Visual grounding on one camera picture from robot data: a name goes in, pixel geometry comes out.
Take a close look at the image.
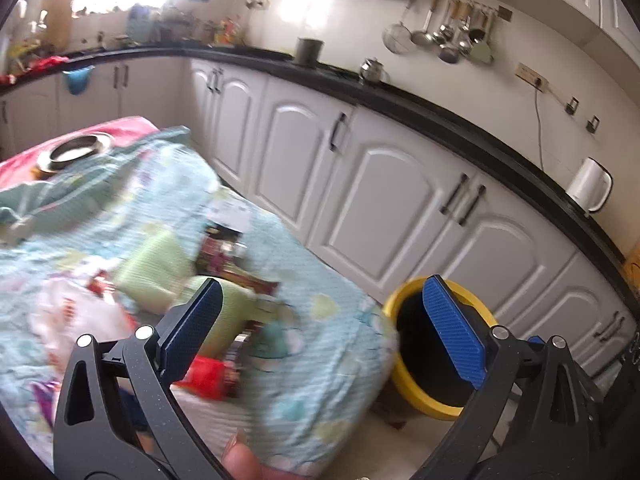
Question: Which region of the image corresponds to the red cylindrical can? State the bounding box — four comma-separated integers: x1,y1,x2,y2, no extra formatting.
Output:
177,356,240,401

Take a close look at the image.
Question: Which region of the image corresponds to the green waffle cloth bundle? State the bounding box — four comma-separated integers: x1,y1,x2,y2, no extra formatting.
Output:
113,229,281,358

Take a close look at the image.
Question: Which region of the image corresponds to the dark snack wrapper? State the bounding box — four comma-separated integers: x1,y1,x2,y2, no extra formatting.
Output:
194,223,280,296

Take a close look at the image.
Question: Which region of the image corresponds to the yellow trash bin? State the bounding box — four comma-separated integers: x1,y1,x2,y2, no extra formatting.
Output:
375,276,473,429

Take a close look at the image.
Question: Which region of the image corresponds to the black kitchen countertop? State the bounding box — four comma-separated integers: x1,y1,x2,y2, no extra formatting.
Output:
1,44,639,316

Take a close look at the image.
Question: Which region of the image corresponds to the left hand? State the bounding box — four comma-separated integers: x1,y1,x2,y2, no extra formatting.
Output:
221,430,300,480

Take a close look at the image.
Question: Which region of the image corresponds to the white plastic wrapper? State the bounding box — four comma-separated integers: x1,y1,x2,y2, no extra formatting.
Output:
29,270,136,370

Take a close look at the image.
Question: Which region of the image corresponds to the light blue cartoon bedsheet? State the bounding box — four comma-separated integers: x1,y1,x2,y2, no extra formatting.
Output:
1,128,397,479

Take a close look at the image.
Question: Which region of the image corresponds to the white electric kettle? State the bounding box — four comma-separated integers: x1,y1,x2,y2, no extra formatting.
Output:
566,157,614,216

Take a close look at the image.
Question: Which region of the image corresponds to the pink blanket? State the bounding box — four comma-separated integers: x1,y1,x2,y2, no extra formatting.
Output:
1,116,160,191

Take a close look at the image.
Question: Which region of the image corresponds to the metal round tray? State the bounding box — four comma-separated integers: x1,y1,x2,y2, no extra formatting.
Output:
36,132,114,174

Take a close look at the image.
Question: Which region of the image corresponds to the blue hanging cloth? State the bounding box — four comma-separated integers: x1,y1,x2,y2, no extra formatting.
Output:
63,65,96,96

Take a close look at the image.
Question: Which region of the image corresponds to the red cloth on counter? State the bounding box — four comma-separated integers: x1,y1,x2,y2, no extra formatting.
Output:
27,55,70,73

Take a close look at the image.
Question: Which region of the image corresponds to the green spatula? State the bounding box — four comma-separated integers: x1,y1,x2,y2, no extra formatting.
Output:
470,11,496,65

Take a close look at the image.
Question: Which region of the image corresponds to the small steel teapot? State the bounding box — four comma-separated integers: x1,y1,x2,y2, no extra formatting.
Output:
359,58,386,84

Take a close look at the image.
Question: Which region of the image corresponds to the steel ladle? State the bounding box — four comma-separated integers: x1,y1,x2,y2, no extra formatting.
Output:
411,0,439,48

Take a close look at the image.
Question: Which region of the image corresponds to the dark metal canister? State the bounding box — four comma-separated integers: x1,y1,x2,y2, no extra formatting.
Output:
293,38,324,68

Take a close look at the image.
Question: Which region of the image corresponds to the wall power socket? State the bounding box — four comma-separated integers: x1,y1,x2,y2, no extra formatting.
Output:
514,63,549,92

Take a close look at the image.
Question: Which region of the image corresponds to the wire mesh strainer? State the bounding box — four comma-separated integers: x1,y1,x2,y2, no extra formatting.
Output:
382,0,416,55

